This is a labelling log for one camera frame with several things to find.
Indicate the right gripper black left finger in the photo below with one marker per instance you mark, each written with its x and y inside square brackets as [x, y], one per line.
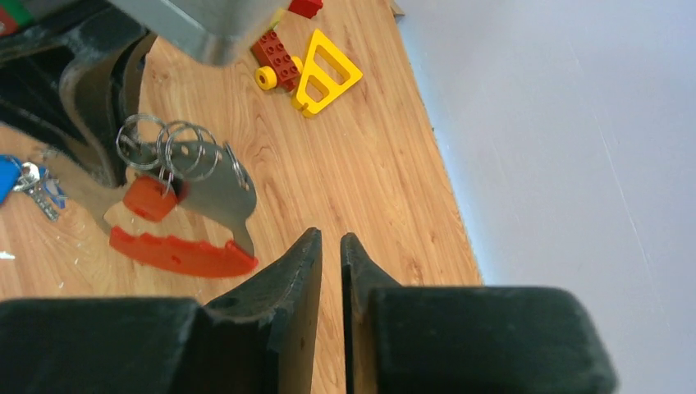
[257, 338]

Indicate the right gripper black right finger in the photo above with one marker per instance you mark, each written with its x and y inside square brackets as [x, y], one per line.
[465, 339]

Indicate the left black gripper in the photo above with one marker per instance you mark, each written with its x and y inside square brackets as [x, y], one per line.
[71, 78]

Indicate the metal keyring holder red handle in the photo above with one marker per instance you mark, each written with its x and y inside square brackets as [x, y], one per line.
[180, 164]

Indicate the green toy brick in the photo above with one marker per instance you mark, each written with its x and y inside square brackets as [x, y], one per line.
[14, 14]

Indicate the red toy brick car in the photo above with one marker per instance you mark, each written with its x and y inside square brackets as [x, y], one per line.
[277, 68]

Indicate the red window toy brick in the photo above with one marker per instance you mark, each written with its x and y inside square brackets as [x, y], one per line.
[306, 8]

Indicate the yellow triangular toy frame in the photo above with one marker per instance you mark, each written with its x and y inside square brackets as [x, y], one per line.
[317, 89]

